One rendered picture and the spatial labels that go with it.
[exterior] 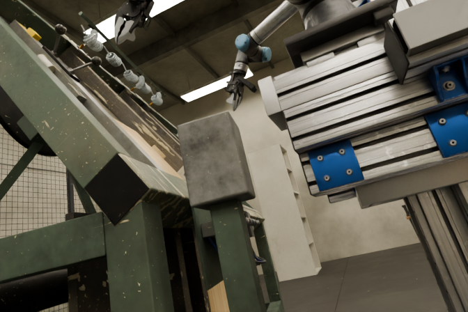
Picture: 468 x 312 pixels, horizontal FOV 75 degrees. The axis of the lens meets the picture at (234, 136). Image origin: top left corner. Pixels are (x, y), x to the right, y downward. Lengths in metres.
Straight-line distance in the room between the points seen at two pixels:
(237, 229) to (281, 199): 4.39
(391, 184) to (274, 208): 4.34
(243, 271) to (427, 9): 0.54
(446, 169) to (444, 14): 0.33
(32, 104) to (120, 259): 0.45
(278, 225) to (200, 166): 4.43
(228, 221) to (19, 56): 0.71
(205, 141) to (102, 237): 0.29
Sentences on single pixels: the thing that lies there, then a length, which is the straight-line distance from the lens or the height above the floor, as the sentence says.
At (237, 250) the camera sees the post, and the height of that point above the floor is 0.65.
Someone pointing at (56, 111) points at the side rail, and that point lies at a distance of 0.85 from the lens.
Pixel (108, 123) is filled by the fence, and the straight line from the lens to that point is 1.07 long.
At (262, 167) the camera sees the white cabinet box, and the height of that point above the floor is 1.75.
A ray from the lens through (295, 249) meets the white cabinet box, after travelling 4.99.
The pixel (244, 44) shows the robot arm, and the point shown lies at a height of 1.51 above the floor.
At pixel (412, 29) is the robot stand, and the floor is 0.91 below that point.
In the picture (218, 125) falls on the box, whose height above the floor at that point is 0.90.
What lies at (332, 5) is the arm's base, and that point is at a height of 1.10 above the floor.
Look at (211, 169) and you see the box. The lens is 0.62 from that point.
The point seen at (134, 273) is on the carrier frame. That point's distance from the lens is 0.67.
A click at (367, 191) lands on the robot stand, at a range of 0.74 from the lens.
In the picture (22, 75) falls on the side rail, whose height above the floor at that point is 1.19.
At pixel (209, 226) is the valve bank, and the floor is 0.73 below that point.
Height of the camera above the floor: 0.66
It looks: 19 degrees up
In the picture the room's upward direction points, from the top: 13 degrees counter-clockwise
